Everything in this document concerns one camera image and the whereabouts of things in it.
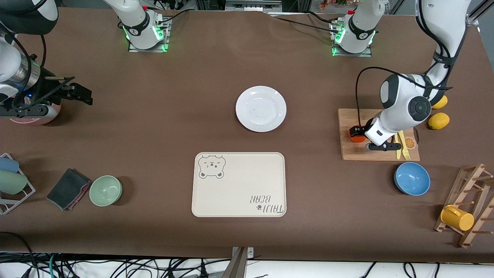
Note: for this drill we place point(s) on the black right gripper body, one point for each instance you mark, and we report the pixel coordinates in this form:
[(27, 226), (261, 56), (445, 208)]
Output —
[(47, 92)]

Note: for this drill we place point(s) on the orange mandarin fruit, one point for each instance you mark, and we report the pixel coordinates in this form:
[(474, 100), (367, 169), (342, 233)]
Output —
[(357, 139)]

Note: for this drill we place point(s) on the white round plate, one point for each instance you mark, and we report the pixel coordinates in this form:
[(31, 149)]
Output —
[(261, 109)]

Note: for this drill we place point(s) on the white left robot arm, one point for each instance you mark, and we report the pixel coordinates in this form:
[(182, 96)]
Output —
[(405, 104)]

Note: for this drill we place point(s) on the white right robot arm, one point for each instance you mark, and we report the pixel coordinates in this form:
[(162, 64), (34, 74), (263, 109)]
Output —
[(135, 23)]

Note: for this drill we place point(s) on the wooden cutting board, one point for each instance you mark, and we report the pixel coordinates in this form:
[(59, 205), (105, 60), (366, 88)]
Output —
[(349, 152)]

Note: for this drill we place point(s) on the pink bowl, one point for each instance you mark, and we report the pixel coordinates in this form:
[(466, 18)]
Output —
[(34, 121)]

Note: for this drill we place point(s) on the yellow plastic knife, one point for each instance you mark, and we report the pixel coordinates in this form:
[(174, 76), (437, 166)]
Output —
[(398, 154)]

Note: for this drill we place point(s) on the yellow plastic fork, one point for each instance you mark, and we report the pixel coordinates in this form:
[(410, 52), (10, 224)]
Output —
[(405, 148)]

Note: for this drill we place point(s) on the blue bowl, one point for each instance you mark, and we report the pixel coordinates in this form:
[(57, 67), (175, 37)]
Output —
[(412, 178)]

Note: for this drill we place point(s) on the yellow lemon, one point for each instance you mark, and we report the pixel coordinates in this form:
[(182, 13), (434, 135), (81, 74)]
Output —
[(439, 121), (442, 103)]

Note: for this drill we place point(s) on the blue cup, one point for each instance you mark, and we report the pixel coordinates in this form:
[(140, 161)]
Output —
[(7, 165)]

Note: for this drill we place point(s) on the dark grey folded cloth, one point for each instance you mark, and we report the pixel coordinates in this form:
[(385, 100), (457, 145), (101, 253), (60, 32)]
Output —
[(67, 189)]

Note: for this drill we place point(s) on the sage green cup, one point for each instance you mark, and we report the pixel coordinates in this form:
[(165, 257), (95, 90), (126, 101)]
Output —
[(11, 182)]

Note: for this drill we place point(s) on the pale green bowl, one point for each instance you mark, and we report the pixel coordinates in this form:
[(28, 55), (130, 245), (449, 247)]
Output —
[(105, 190)]

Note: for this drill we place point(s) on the yellow mug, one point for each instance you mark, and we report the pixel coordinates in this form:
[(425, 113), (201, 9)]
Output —
[(459, 219)]

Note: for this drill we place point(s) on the cream bear print tray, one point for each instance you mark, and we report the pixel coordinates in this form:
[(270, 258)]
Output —
[(239, 189)]

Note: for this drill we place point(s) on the wooden mug rack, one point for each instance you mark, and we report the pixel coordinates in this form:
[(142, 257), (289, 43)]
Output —
[(476, 227)]

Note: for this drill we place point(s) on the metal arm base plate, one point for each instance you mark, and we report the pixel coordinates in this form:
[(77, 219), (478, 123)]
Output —
[(364, 54), (135, 49)]

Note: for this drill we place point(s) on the aluminium frame profile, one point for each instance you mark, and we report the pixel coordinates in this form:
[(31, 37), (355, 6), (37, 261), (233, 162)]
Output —
[(476, 13)]

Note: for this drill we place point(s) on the grey metal frame beam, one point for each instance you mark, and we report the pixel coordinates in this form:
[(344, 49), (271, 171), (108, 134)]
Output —
[(252, 4)]

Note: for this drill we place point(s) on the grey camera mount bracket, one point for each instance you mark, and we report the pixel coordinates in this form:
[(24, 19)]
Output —
[(240, 262)]

